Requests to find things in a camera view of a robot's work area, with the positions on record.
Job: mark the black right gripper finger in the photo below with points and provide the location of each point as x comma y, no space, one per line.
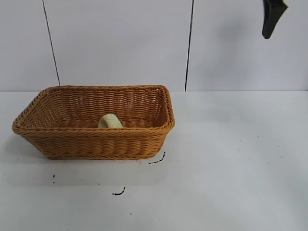
272,16

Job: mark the pale yellow egg yolk pastry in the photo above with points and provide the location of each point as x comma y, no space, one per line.
109,122

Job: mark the tan woven wicker basket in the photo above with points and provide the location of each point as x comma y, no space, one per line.
96,144

